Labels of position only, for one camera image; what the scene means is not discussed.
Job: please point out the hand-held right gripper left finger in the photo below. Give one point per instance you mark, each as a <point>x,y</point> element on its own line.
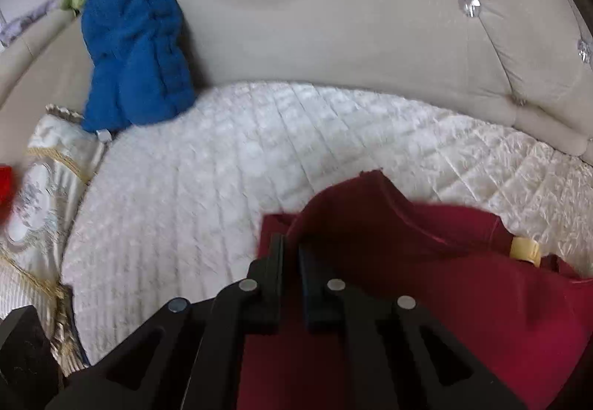
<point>273,280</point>

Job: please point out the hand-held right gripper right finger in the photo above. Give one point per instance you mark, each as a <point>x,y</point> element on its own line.
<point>309,289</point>

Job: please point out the dark red short-sleeved shirt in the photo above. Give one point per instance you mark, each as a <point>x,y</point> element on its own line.
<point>417,280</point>

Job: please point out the gold-trimmed embroidered pillow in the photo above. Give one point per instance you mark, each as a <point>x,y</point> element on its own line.
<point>46,215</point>

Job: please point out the dark cloth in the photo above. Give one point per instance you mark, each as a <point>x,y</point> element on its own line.
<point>25,359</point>

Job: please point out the blue quilted jacket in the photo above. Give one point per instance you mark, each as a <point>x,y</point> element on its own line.
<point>134,39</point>

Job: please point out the beige tufted headboard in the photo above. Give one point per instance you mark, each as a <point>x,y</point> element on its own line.
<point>347,11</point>

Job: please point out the bright red cloth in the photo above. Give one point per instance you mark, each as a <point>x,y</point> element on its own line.
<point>7,190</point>

